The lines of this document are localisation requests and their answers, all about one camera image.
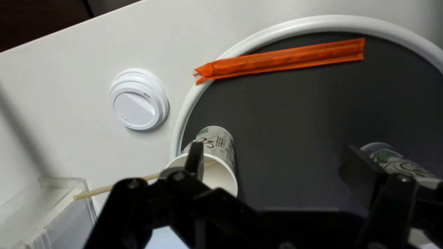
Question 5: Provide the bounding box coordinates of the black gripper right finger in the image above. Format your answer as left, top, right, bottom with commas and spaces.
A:
338, 143, 443, 249

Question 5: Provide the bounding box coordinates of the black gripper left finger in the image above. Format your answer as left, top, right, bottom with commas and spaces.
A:
84, 141, 260, 249

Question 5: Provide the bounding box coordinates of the thin wooden chopstick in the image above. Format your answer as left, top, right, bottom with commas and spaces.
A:
72, 170, 163, 202

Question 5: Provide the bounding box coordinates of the white plastic cup lid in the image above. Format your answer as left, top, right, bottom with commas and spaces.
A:
108, 67, 172, 132

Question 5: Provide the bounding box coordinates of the orange chopstick wrapper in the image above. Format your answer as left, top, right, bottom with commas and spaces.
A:
192, 37, 367, 87

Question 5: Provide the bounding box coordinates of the translucent white plastic box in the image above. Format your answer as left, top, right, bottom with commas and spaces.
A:
0, 175, 98, 249

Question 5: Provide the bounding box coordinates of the round dark tray white rim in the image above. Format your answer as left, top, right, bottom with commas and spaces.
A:
169, 12, 443, 218

